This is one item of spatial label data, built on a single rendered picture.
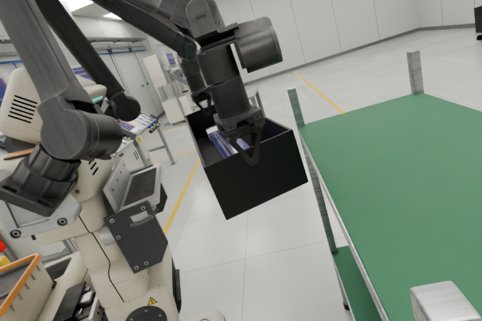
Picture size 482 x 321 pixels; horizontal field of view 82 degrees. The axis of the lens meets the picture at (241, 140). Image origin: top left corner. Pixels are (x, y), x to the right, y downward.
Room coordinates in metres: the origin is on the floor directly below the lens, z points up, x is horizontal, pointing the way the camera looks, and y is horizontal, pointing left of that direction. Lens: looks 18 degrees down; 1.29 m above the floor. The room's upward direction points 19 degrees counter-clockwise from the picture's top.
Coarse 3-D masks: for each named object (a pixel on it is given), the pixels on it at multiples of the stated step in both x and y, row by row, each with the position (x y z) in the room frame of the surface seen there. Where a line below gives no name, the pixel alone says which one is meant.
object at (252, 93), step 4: (256, 88) 3.16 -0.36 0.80; (248, 92) 3.05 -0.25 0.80; (252, 92) 2.96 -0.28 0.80; (256, 92) 3.02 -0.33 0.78; (248, 96) 2.83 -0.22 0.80; (252, 96) 2.77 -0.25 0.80; (256, 96) 3.17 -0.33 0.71; (252, 100) 2.77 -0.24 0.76; (260, 100) 3.17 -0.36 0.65; (204, 104) 3.29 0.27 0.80; (212, 104) 3.10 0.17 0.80; (252, 104) 2.78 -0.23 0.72; (256, 104) 2.78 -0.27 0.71; (260, 104) 3.17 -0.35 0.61; (264, 112) 3.17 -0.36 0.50
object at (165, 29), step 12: (96, 0) 0.81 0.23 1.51; (108, 0) 0.83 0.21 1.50; (120, 12) 0.85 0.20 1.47; (132, 12) 0.86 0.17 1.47; (144, 12) 0.88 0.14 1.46; (132, 24) 0.88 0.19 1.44; (144, 24) 0.88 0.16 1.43; (156, 24) 0.90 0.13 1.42; (156, 36) 0.91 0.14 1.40; (168, 36) 0.92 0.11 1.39; (180, 36) 0.94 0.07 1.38; (180, 48) 0.95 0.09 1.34
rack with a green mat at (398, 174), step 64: (320, 128) 0.90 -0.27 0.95; (384, 128) 0.73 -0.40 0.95; (448, 128) 0.61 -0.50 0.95; (320, 192) 0.97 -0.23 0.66; (384, 192) 0.46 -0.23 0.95; (448, 192) 0.40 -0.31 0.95; (384, 256) 0.32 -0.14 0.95; (448, 256) 0.28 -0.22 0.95; (384, 320) 0.24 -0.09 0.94; (448, 320) 0.12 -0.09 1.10
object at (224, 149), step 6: (216, 126) 0.96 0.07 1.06; (210, 132) 0.91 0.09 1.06; (216, 132) 0.88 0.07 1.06; (210, 138) 0.89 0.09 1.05; (216, 138) 0.81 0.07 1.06; (222, 138) 0.79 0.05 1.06; (240, 138) 0.73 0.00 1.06; (216, 144) 0.76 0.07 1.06; (222, 144) 0.74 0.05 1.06; (228, 144) 0.72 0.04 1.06; (240, 144) 0.69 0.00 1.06; (246, 144) 0.67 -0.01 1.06; (222, 150) 0.68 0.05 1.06; (228, 150) 0.67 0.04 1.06; (234, 150) 0.65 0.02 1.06; (222, 156) 0.65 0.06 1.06
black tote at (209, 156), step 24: (192, 120) 1.00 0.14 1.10; (264, 144) 0.46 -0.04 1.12; (288, 144) 0.47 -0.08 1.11; (216, 168) 0.44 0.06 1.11; (240, 168) 0.45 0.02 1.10; (264, 168) 0.46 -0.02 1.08; (288, 168) 0.46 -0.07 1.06; (216, 192) 0.44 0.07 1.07; (240, 192) 0.45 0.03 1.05; (264, 192) 0.45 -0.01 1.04
